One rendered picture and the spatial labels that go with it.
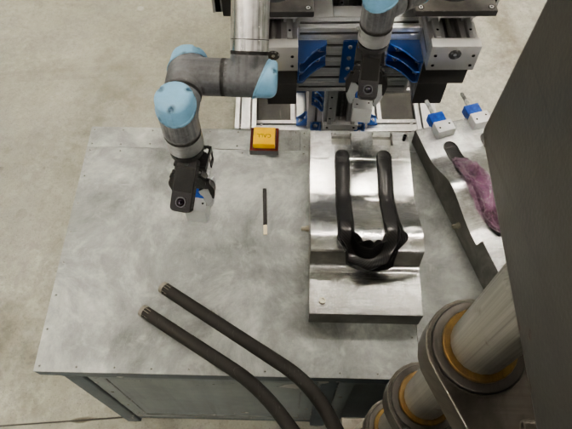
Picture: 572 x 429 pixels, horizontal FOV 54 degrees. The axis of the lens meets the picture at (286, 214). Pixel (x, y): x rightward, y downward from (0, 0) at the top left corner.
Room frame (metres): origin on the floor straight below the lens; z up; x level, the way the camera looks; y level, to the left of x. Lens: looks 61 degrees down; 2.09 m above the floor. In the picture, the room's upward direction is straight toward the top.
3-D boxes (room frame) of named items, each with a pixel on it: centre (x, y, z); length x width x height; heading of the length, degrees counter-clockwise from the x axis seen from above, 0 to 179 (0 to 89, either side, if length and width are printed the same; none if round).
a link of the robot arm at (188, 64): (0.79, 0.18, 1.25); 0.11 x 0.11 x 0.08; 87
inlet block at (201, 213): (0.71, 0.20, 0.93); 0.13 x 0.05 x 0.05; 171
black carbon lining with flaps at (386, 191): (0.70, -0.20, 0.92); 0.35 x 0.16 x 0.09; 179
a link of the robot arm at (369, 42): (1.00, -0.20, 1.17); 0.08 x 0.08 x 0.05
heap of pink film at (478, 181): (0.76, -0.54, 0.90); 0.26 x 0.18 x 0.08; 16
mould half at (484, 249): (0.76, -0.55, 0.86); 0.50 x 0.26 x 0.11; 16
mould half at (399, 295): (0.68, -0.19, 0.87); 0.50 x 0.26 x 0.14; 179
